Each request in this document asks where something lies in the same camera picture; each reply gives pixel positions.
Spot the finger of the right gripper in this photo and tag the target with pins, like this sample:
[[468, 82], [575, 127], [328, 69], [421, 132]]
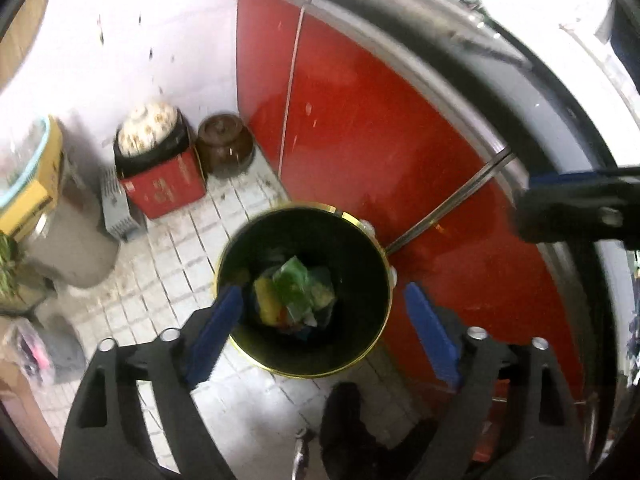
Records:
[[580, 207]]

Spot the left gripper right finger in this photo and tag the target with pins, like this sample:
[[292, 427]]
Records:
[[540, 436]]

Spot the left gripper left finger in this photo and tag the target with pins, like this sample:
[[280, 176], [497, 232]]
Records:
[[105, 436]]

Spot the trash inside bin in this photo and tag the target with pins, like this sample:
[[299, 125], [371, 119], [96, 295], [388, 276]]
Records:
[[293, 298]]

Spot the black gold trash bin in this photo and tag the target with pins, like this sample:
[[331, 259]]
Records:
[[321, 236]]

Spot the plastic bag with pink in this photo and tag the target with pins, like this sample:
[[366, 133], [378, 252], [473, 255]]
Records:
[[22, 346]]

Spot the grey bucket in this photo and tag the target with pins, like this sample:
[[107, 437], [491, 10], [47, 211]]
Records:
[[69, 243]]

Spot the grey plastic basket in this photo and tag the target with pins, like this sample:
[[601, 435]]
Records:
[[122, 219]]

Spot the red box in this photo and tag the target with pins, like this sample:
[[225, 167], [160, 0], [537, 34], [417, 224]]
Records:
[[168, 186]]

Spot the yellow cardboard box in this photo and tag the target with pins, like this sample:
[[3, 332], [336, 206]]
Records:
[[37, 190]]

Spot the red cabinet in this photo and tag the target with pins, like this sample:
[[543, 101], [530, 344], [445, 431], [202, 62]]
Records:
[[342, 128]]

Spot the brown ceramic jar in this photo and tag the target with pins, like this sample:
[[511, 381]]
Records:
[[225, 145]]

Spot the floral lidded pot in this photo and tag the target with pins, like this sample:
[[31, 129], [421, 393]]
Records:
[[150, 135]]

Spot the round wooden board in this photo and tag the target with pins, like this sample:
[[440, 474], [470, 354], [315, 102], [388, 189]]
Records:
[[20, 37]]

